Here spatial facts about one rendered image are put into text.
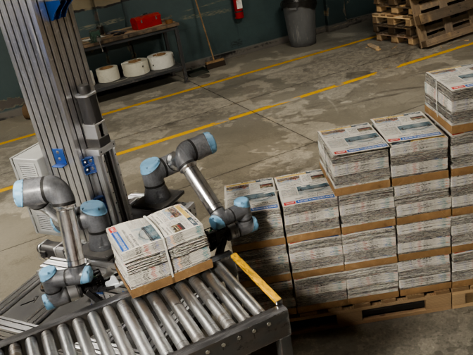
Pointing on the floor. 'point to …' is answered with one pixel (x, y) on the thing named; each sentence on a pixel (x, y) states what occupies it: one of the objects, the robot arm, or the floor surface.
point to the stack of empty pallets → (401, 20)
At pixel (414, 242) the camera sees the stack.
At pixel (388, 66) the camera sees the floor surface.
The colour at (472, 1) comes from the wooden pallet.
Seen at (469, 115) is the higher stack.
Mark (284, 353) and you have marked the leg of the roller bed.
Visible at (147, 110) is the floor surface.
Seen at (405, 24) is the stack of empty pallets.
